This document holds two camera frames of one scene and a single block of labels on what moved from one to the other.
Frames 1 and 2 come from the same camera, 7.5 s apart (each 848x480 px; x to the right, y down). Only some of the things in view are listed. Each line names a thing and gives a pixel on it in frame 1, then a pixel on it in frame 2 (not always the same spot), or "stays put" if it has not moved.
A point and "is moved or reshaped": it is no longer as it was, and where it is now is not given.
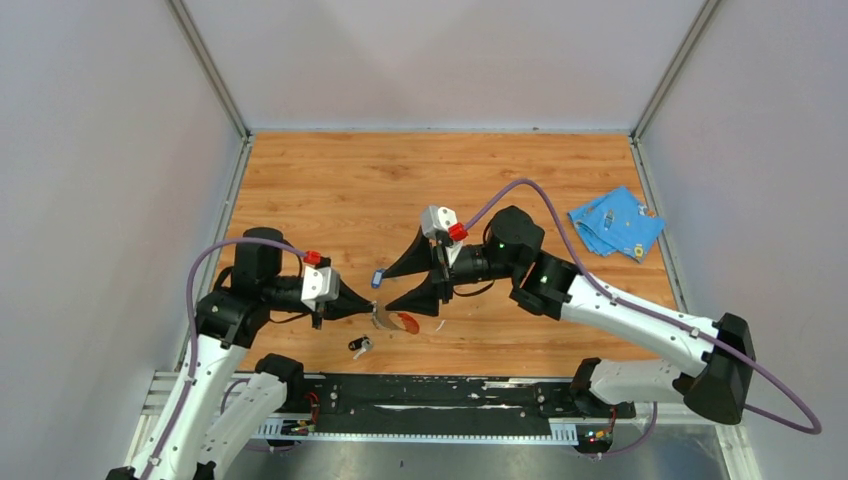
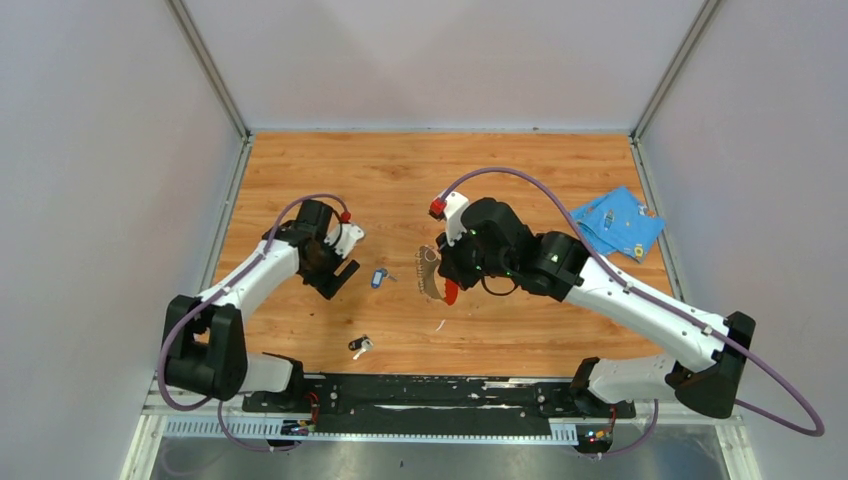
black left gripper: [347, 304] -> [328, 284]
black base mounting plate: [442, 403] stays put
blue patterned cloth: [618, 220] stays put
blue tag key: [377, 276] stays put
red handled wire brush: [389, 319] is moved or reshaped
